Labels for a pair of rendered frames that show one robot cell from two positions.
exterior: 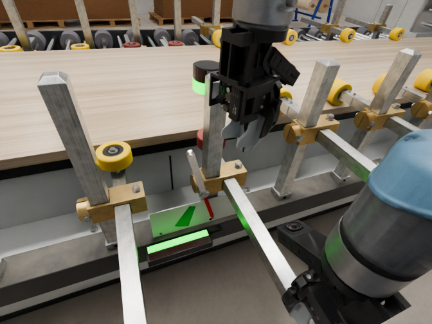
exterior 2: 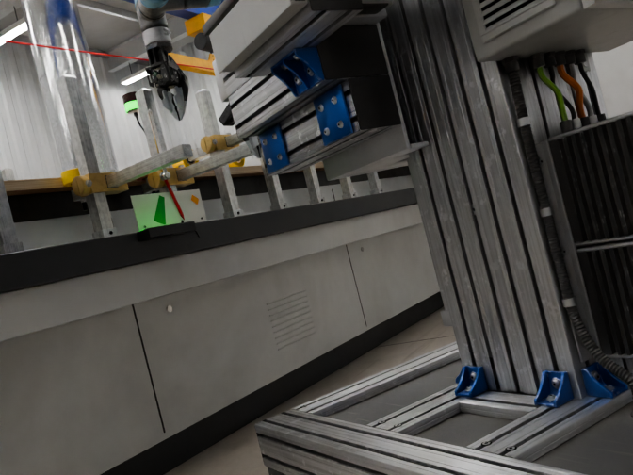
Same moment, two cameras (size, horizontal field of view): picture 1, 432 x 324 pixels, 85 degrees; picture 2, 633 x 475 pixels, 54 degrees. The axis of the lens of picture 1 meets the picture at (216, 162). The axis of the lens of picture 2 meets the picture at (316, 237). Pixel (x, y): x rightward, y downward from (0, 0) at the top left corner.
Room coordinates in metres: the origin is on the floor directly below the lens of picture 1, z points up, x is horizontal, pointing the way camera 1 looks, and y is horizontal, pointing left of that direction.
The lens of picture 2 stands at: (-1.32, 0.62, 0.56)
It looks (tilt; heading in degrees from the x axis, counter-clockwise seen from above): 0 degrees down; 329
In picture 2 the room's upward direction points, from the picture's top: 14 degrees counter-clockwise
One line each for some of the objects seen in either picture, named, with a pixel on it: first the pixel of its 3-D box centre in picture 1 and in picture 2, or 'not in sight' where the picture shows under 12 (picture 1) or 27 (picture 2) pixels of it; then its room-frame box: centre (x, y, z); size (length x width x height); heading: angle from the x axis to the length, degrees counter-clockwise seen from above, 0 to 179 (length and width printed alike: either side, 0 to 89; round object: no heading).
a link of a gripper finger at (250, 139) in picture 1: (247, 138); (178, 102); (0.33, -0.05, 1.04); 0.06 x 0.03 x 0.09; 135
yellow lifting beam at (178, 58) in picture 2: not in sight; (215, 68); (4.79, -2.38, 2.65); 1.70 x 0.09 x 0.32; 120
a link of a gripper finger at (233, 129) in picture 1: (234, 130); (168, 105); (0.35, -0.03, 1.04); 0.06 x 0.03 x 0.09; 135
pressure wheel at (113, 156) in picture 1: (117, 166); (80, 189); (0.42, 0.25, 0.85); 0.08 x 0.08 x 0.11
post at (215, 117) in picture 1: (210, 171); (163, 170); (0.42, 0.01, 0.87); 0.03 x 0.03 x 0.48; 25
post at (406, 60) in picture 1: (364, 133); (266, 157); (0.62, -0.44, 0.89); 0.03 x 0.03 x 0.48; 25
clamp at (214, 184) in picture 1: (218, 177); (170, 178); (0.43, -0.01, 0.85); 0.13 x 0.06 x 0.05; 115
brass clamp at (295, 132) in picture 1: (310, 130); (219, 143); (0.53, -0.24, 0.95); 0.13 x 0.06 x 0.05; 115
